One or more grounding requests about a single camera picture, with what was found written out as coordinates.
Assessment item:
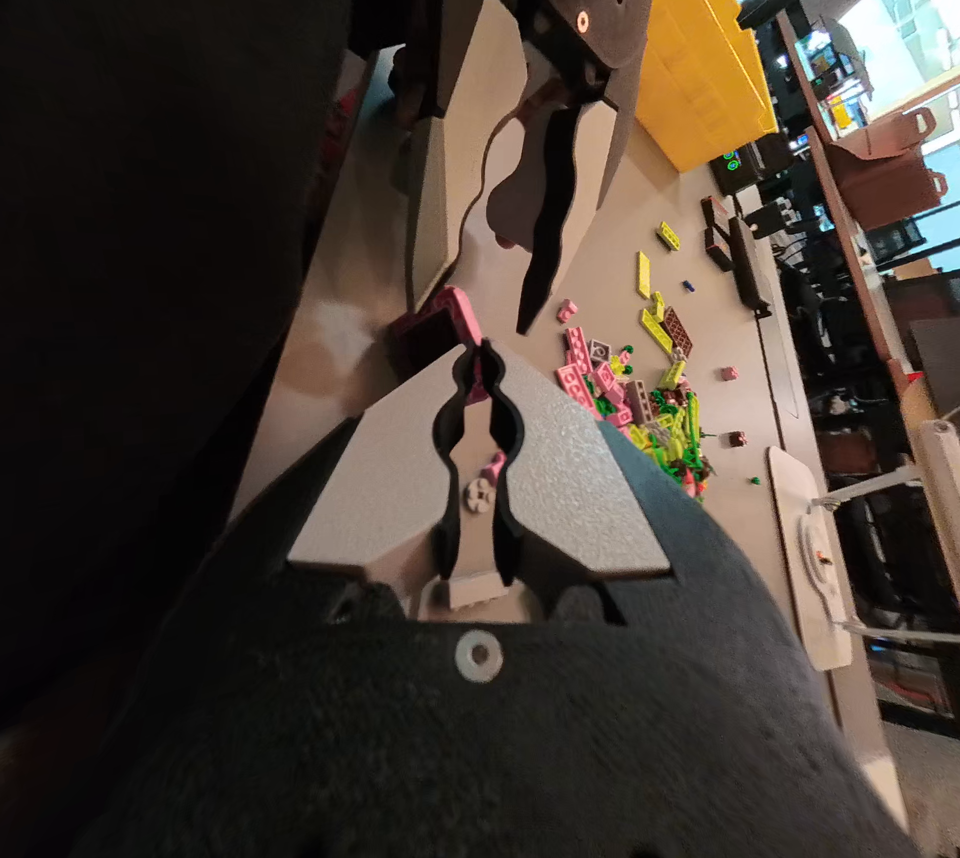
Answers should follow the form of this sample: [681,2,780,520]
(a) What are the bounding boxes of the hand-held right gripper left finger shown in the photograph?
[287,342,479,615]

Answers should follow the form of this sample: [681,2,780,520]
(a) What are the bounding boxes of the yellow plastic bin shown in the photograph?
[633,0,780,173]

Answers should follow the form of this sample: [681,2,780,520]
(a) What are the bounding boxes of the long lime plate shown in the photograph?
[639,307,674,355]

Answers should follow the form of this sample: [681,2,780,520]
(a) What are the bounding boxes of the wooden office desk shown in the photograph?
[772,3,946,454]

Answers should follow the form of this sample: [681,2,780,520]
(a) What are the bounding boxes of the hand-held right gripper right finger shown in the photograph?
[480,339,672,621]

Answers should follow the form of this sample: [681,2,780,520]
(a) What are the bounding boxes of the wide pink plate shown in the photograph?
[556,363,601,417]

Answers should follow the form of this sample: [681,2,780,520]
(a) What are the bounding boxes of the pile of mixed toy bricks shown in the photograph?
[555,326,710,499]

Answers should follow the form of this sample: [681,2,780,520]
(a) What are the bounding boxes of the long flat black device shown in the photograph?
[729,217,774,319]

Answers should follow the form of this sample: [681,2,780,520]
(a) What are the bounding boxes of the small black upright device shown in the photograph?
[746,198,796,237]

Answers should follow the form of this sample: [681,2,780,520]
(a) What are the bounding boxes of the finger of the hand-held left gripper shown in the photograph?
[516,56,642,336]
[405,0,534,300]

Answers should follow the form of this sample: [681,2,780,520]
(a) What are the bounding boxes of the black charger case green lights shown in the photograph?
[708,142,766,195]

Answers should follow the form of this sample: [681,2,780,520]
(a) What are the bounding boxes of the white stand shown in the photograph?
[766,419,960,672]

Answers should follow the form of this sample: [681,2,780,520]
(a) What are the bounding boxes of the brown rectangular plate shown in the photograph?
[662,307,695,359]

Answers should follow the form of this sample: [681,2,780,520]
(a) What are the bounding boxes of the pink rounded tile block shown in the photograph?
[388,286,489,408]

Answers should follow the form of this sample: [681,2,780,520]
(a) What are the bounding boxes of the person's black jacket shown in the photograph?
[0,0,361,724]

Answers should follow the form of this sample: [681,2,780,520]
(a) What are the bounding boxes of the brown plastic bin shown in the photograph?
[825,107,948,231]

